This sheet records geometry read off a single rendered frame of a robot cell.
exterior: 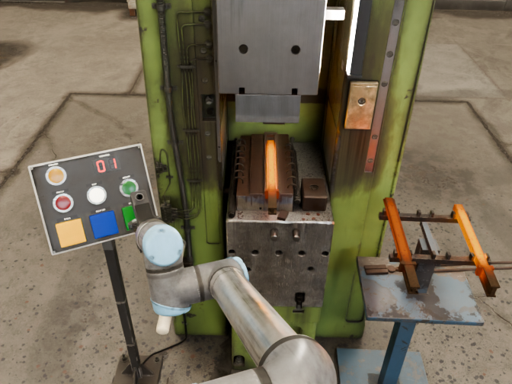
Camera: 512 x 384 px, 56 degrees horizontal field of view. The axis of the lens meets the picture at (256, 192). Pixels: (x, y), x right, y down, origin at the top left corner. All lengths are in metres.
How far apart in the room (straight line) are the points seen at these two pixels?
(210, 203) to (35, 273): 1.40
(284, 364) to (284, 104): 0.97
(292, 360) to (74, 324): 2.07
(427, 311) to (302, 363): 1.16
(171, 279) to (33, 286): 1.84
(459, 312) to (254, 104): 1.00
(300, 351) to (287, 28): 0.95
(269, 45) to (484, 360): 1.86
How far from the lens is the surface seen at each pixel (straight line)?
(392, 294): 1.84
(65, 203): 1.58
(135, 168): 1.59
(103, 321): 2.65
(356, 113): 1.69
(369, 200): 1.94
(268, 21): 1.42
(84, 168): 1.58
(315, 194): 1.72
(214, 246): 2.05
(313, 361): 0.71
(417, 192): 3.57
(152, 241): 1.13
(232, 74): 1.47
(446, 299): 1.89
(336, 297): 2.29
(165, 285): 1.17
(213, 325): 2.44
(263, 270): 1.85
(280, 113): 1.52
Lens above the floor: 2.00
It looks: 36 degrees down
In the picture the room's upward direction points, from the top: 1 degrees clockwise
